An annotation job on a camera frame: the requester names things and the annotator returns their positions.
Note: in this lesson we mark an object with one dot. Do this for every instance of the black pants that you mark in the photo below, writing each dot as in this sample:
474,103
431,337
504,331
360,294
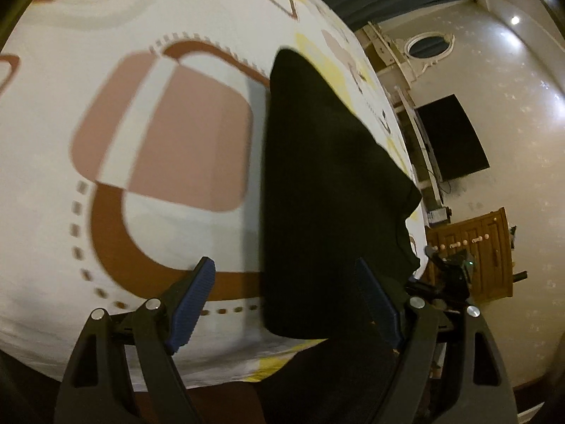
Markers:
318,185

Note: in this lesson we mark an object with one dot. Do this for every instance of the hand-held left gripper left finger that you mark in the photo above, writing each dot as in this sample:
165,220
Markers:
195,301

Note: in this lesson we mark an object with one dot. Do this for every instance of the small grey box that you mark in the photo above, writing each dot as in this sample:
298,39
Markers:
438,214

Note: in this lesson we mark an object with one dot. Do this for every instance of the round ceiling light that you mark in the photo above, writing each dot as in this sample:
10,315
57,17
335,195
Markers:
514,20

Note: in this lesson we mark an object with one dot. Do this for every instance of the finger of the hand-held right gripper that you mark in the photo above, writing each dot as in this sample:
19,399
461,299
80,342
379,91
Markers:
423,288

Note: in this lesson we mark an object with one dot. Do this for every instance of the wooden cabinet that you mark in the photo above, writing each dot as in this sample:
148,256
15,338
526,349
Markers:
485,265

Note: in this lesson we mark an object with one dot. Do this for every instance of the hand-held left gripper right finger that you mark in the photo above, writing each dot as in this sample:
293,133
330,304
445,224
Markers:
379,305

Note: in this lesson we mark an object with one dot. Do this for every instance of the white vanity table with mirror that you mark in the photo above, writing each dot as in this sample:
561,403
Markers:
430,46

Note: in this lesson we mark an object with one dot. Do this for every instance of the black flat television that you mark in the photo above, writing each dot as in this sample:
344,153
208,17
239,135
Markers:
450,141

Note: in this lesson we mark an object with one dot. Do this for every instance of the patterned bed sheet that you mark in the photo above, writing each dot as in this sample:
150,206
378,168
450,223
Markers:
132,141

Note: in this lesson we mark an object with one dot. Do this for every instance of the white television stand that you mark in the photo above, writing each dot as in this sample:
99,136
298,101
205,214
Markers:
435,185

